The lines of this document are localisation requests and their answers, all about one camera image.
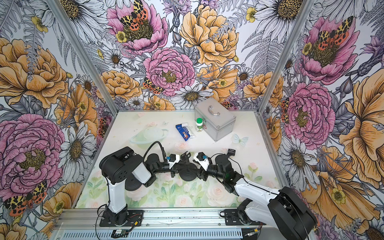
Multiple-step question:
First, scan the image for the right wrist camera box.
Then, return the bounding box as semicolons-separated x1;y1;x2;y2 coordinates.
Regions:
193;152;210;164

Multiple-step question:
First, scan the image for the white bottle green cap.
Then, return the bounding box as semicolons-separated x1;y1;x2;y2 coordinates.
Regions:
196;118;204;132

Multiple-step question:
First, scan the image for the left black corrugated cable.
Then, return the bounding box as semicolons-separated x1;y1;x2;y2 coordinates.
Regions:
142;140;168;164

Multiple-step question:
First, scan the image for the black round stand base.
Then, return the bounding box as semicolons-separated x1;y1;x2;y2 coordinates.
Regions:
179;164;199;182

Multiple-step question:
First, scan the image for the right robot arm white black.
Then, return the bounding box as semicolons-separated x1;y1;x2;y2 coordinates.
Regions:
194;152;318;240

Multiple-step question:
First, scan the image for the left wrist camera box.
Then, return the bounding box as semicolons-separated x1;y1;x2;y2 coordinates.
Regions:
166;154;180;164

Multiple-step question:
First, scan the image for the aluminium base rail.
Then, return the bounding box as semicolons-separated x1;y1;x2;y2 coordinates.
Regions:
54;208;281;234

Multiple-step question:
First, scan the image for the blue white bandage packet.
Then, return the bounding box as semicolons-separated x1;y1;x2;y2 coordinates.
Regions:
176;123;196;142

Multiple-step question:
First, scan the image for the silver aluminium first aid case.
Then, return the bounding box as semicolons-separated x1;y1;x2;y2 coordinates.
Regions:
195;98;236;142

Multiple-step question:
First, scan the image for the white perforated cable tray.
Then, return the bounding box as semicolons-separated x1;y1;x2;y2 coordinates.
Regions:
61;228;243;240

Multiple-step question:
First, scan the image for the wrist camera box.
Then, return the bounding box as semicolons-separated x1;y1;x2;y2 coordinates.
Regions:
166;154;180;164
193;152;210;164

